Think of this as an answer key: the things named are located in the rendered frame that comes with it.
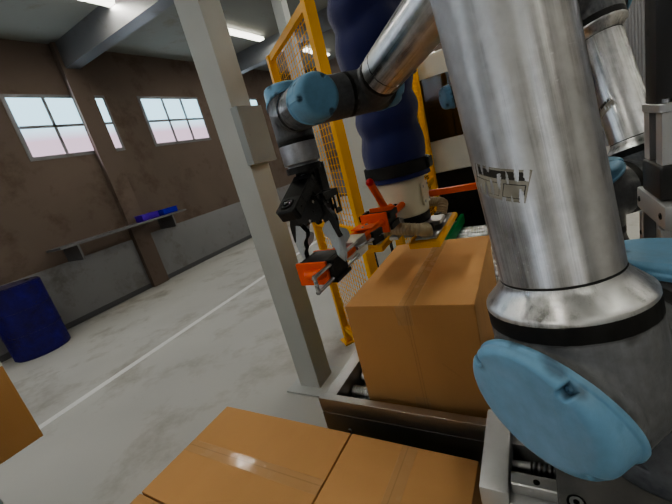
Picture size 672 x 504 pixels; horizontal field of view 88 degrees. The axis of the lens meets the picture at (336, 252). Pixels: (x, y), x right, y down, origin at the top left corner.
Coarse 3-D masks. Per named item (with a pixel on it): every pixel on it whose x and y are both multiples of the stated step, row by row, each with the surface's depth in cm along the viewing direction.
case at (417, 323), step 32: (416, 256) 142; (448, 256) 133; (480, 256) 125; (384, 288) 120; (416, 288) 113; (448, 288) 107; (480, 288) 107; (352, 320) 115; (384, 320) 109; (416, 320) 104; (448, 320) 100; (480, 320) 101; (384, 352) 114; (416, 352) 108; (448, 352) 103; (384, 384) 118; (416, 384) 113; (448, 384) 107; (480, 416) 106
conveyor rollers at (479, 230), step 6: (462, 228) 301; (468, 228) 298; (474, 228) 295; (480, 228) 286; (486, 228) 283; (462, 234) 285; (468, 234) 282; (474, 234) 280; (480, 234) 277; (486, 234) 268; (492, 252) 234; (498, 276) 201; (354, 390) 136; (360, 390) 135; (366, 390) 134; (354, 396) 136; (360, 396) 135; (366, 396) 133
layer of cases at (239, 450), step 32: (224, 416) 141; (256, 416) 136; (192, 448) 128; (224, 448) 124; (256, 448) 120; (288, 448) 117; (320, 448) 113; (352, 448) 110; (384, 448) 107; (416, 448) 104; (160, 480) 118; (192, 480) 114; (224, 480) 111; (256, 480) 108; (288, 480) 105; (320, 480) 102; (352, 480) 100; (384, 480) 97; (416, 480) 95; (448, 480) 92
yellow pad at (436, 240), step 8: (448, 216) 129; (456, 216) 132; (432, 224) 116; (440, 224) 122; (448, 224) 121; (440, 232) 115; (416, 240) 113; (424, 240) 111; (432, 240) 109; (440, 240) 108; (416, 248) 111
